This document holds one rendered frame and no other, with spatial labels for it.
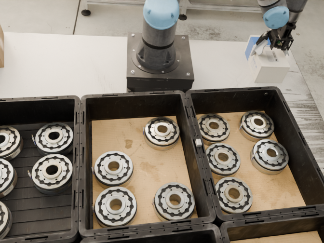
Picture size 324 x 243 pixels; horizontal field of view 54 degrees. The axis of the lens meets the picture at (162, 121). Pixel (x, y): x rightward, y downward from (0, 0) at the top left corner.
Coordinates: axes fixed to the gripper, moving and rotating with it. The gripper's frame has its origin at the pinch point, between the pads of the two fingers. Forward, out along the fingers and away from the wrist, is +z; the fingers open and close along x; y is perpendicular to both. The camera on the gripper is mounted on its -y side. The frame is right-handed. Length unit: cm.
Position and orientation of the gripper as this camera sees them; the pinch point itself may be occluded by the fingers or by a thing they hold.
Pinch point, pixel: (267, 55)
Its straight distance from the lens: 143.7
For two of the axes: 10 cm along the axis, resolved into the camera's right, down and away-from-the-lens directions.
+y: 0.5, 7.9, -6.1
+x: 9.9, 0.2, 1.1
